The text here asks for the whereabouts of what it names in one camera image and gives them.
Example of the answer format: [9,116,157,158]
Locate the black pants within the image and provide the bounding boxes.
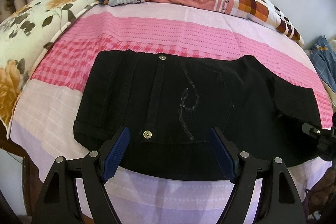
[73,51,321,181]

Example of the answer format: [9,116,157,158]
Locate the blue plaid cloth pile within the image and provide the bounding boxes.
[310,36,335,92]

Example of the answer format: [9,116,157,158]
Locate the pink checkered bed sheet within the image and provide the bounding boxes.
[11,3,333,223]

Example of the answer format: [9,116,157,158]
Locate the floral cream pillow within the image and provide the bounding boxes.
[1,0,98,135]

